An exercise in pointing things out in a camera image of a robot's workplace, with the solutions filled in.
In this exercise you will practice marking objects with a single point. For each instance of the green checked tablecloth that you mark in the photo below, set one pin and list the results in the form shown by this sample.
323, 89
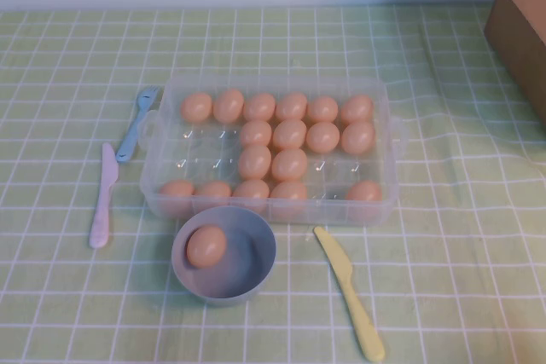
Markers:
64, 296

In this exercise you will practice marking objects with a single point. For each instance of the clear plastic egg box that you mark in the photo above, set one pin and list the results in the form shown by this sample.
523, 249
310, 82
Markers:
205, 155

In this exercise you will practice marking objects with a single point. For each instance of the blue plastic fork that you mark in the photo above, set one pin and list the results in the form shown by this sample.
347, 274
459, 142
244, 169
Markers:
128, 142

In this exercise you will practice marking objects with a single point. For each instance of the pink plastic knife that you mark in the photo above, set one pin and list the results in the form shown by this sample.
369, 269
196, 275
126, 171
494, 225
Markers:
102, 210

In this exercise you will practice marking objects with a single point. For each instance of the beige egg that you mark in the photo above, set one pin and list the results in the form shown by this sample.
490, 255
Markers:
206, 247
254, 162
256, 133
323, 109
364, 194
289, 164
357, 108
228, 105
213, 192
291, 106
196, 107
176, 194
288, 195
358, 138
259, 107
251, 192
323, 137
289, 134

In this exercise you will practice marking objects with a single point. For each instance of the yellow plastic knife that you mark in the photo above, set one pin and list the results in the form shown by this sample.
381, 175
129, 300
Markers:
345, 283

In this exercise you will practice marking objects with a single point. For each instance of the brown cardboard box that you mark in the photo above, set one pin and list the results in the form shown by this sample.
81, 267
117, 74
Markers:
520, 19

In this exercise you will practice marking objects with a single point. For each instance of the blue round bowl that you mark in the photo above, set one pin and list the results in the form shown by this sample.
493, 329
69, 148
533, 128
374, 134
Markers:
247, 270

